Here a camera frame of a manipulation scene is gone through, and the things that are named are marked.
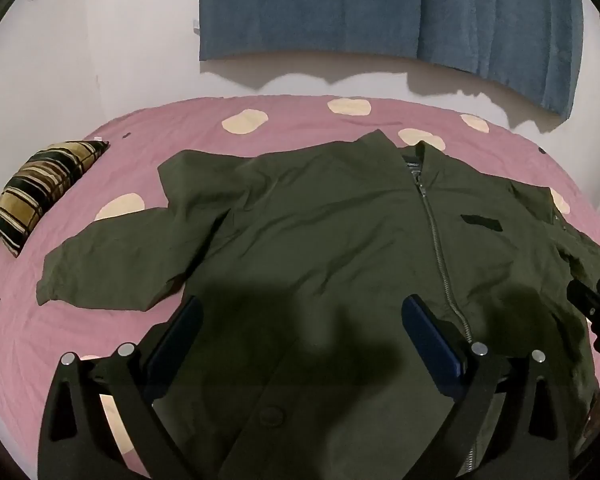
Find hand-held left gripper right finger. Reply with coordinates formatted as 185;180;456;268
401;295;574;480

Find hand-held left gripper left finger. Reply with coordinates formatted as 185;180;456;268
36;295;205;480

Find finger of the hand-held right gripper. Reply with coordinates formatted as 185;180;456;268
567;279;600;319

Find olive green zip jacket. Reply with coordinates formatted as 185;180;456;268
36;129;600;480

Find person's right hand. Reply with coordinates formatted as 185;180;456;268
582;366;600;441

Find striped brown and black pillow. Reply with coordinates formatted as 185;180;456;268
0;140;111;258

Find pink bedsheet with cream dots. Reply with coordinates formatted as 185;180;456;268
0;94;600;480

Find blue hanging cloth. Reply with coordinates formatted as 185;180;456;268
198;0;587;120

